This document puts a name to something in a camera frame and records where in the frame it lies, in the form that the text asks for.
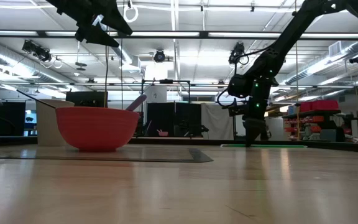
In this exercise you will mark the dark storage shelf rack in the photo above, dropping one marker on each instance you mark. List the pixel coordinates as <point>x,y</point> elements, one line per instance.
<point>322,124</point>

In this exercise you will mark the black ceiling mounted camera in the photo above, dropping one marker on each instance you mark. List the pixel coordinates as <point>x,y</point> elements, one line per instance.
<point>37,50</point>

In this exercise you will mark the red plastic bowl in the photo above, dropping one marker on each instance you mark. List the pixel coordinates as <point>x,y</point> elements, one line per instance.
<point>96,129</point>

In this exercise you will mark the small black ceiling device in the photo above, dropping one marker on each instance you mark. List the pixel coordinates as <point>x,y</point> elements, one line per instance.
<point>356,59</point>

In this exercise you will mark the black aluminium table frame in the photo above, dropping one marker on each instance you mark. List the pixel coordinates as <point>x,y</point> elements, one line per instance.
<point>182,140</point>

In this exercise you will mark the small pink container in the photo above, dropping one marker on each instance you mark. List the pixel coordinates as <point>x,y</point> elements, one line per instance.
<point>163,133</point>

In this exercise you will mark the white square pillar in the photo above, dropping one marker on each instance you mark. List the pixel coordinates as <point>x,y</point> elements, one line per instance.
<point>155,95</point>

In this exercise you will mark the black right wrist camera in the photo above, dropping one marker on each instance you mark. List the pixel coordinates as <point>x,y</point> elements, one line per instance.
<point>238,110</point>

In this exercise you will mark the grey placemat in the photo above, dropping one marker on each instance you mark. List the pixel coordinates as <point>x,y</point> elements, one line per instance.
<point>166,159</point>

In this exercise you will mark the black round ceiling spotlight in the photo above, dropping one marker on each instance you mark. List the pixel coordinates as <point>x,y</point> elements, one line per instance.
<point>159,56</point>

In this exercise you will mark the black hanging disc lamp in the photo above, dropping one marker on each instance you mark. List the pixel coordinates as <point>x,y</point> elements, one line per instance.
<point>80,64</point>

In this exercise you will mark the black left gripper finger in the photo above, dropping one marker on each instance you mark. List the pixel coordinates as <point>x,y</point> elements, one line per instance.
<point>117,20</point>
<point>95,35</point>

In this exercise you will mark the black overhead camera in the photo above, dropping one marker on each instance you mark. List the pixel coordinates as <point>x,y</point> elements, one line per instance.
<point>236,53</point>

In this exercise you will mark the black curtain panel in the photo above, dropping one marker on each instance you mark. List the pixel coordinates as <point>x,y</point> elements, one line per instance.
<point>172,118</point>

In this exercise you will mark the black metal frame rig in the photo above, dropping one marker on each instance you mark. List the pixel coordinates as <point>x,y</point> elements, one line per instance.
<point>142,93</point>

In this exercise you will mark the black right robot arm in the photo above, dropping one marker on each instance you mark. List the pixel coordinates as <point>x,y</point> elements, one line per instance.
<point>291,34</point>

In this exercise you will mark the silver ventilation duct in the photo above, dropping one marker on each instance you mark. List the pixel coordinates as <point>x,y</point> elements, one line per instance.
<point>124,56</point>

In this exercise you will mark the grey hanging cloth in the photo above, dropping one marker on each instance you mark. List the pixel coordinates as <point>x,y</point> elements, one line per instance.
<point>217,121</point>

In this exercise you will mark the red storage bins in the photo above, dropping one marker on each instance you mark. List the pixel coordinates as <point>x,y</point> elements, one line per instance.
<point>319,105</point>

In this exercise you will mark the thin green straw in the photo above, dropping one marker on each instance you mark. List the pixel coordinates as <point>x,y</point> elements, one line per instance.
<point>278,146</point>

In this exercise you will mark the white paper cup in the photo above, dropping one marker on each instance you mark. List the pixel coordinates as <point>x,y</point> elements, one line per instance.
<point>47,124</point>

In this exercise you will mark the LED light bar beam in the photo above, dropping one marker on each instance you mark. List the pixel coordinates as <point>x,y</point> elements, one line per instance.
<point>166,34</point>

